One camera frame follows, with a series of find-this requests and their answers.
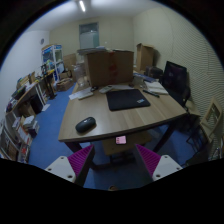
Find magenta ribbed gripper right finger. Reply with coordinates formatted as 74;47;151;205
135;144;182;181

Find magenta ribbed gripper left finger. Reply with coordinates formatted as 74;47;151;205
46;145;95;186

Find black computer mouse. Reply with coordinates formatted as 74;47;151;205
75;117;96;133

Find black mouse pad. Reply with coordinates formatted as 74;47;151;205
106;89;150;111

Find wooden stool with phone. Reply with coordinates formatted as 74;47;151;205
102;131;152;156

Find pink lit phone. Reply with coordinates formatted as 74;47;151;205
115;136;127;145

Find wooden table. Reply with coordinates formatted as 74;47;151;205
58;86;186;152

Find wooden chair right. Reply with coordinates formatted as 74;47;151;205
186;97;224;161

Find black pen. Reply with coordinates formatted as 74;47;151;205
142;89;160;98

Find white papers on table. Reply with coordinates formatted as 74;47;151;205
69;87;93;100

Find wooden side desk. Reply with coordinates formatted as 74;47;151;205
4;69;56;116

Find open white notebook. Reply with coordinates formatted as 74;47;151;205
146;82;168;95

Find cardboard boxes on floor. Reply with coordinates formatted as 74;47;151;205
56;53;76;91

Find white remote control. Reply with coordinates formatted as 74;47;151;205
99;85;113;94

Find black monitor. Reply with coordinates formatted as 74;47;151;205
162;61;187;94

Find clear plastic jar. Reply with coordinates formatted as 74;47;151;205
74;64;86;87

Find large cardboard box on table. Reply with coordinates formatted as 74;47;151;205
84;50;134;87

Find white blue display cabinet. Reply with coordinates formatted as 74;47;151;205
42;44;64;81

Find ceiling light tube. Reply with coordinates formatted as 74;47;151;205
79;0;86;12

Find bookshelf at left wall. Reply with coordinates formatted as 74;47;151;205
0;115;40;163

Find cardboard box at wall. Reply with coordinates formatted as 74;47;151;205
136;43;154;71

